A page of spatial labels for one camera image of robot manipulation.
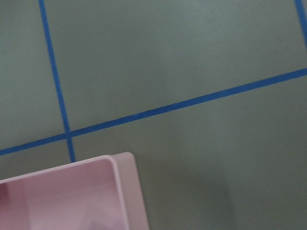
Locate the pink plastic bin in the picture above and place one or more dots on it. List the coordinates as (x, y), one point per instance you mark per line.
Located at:
(101, 193)

